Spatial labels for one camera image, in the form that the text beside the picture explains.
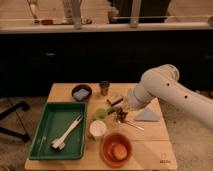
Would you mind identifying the bunch of dark grapes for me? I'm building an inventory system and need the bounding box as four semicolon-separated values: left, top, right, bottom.
115;107;127;123

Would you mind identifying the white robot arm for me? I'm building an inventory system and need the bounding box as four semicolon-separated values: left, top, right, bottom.
126;64;213;130

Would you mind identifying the small metal cup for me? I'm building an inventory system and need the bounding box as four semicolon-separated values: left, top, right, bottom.
99;81;110;96

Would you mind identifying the white round cup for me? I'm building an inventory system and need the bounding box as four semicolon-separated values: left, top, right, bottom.
89;120;107;139

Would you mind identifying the black and silver block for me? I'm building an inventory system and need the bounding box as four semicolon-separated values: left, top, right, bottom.
107;95;124;106

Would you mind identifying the silver metal fork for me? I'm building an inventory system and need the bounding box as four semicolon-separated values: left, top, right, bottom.
117;120;145;131

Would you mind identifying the blue folded cloth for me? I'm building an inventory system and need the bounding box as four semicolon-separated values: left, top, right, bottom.
134;107;160;122

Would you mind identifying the green measuring spoon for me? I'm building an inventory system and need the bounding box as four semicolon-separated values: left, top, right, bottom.
95;107;116;120

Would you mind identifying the orange plastic bowl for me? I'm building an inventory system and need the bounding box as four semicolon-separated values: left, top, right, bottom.
100;133;132;168

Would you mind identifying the dark purple bowl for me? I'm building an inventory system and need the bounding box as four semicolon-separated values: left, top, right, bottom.
71;84;92;101

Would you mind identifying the blue sponge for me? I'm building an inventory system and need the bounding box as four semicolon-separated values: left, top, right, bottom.
73;89;89;101

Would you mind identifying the orange fruit in bowl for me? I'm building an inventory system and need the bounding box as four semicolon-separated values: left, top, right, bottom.
112;144;127;160

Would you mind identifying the wooden table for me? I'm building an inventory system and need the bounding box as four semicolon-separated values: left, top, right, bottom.
25;83;177;171

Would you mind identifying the green plastic tray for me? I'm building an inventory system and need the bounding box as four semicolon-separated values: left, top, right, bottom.
28;102;87;160

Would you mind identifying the white dish brush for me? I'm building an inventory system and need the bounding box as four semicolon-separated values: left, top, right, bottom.
51;115;83;150

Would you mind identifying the black chair base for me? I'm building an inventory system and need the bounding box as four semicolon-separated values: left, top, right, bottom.
0;101;31;143

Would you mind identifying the red dish on counter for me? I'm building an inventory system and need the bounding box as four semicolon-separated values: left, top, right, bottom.
41;19;53;25

